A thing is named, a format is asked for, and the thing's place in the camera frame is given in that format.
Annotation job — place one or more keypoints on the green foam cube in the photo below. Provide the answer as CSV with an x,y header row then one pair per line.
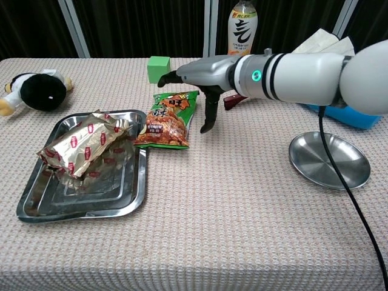
x,y
157,65

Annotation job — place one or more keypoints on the beige woven tablecloth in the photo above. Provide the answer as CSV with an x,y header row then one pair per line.
x,y
212,212

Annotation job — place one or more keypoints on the rectangular steel tray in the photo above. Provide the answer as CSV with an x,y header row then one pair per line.
x,y
121,194

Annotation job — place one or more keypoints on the grey metal frame post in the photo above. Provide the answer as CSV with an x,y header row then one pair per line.
x,y
345,15
210,27
74,27

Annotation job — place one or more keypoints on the blue detergent bottle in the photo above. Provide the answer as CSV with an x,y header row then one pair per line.
x,y
357,118

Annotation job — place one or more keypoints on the silver snack bag red print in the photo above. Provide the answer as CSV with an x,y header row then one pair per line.
x,y
85,142

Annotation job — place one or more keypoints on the orange drink bottle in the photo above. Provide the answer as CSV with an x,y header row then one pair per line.
x,y
242,30

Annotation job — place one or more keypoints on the green snack bag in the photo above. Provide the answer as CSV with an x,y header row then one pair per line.
x,y
169,124

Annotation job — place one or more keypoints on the round steel plate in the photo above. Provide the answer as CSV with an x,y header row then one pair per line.
x,y
309,160

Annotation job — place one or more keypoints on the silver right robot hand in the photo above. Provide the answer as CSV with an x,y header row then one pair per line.
x,y
206,72

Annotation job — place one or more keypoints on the folding fan maroon ribs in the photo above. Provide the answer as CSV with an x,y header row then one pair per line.
x,y
321,42

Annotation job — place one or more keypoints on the black pleated curtain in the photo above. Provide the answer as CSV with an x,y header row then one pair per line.
x,y
136,24

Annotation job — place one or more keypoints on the black white plush toy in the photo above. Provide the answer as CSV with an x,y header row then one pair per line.
x,y
39,91

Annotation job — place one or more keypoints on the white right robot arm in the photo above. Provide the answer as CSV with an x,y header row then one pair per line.
x,y
303,75

